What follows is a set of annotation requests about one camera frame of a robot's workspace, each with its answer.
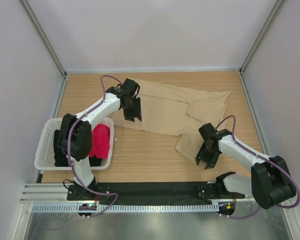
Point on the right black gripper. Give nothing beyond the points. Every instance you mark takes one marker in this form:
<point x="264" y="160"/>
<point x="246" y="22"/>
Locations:
<point x="211" y="162"/>

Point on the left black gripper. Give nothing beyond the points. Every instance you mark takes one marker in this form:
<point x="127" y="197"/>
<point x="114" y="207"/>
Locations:
<point x="136" y="113"/>

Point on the beige t shirt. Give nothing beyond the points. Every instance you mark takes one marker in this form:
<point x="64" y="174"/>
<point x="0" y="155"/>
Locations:
<point x="176" y="111"/>

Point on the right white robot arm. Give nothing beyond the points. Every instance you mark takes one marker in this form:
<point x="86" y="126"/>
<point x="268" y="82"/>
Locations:
<point x="270" y="182"/>

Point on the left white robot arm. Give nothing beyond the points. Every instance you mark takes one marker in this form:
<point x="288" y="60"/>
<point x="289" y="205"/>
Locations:
<point x="75" y="134"/>

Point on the pink t shirt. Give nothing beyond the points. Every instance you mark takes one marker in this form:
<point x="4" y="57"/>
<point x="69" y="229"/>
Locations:
<point x="100" y="142"/>

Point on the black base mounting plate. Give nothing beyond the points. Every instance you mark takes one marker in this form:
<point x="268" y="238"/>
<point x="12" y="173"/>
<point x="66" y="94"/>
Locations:
<point x="152" y="193"/>

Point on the black t shirt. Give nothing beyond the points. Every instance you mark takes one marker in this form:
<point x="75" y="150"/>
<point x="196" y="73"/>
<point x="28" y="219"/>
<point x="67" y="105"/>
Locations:
<point x="62" y="161"/>

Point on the white plastic laundry basket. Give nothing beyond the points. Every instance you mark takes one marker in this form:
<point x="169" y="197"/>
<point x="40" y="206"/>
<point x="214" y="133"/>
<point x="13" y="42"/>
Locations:
<point x="44" y="156"/>

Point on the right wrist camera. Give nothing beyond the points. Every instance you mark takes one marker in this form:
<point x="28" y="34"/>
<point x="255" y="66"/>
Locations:
<point x="206" y="131"/>

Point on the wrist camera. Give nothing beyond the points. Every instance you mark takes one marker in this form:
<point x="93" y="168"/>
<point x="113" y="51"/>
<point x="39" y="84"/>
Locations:
<point x="130" y="87"/>
<point x="206" y="131"/>

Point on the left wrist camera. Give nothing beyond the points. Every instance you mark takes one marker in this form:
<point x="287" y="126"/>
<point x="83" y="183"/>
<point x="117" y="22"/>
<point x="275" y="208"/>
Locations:
<point x="130" y="87"/>

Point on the white slotted cable duct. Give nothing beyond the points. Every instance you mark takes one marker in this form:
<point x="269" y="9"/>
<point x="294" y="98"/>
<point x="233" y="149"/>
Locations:
<point x="92" y="208"/>

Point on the left aluminium frame post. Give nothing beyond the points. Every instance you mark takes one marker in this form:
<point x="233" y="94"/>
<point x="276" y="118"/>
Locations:
<point x="42" y="35"/>

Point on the aluminium frame post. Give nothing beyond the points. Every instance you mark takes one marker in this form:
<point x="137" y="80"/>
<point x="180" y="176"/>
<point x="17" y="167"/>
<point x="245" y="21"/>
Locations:
<point x="270" y="19"/>
<point x="42" y="35"/>

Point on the aluminium front rail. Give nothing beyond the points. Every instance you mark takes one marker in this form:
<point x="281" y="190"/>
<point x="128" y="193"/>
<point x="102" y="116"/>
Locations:
<point x="50" y="192"/>

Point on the right aluminium frame post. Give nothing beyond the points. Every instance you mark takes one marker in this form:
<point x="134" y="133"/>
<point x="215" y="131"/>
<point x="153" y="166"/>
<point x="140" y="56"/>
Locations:
<point x="270" y="19"/>

